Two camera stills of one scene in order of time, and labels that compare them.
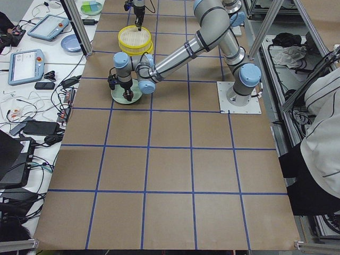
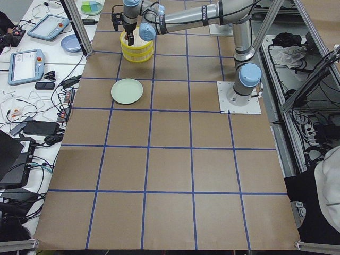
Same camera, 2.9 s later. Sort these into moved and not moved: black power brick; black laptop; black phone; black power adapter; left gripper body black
Moved: left gripper body black
Not moved: black power brick; black phone; black laptop; black power adapter
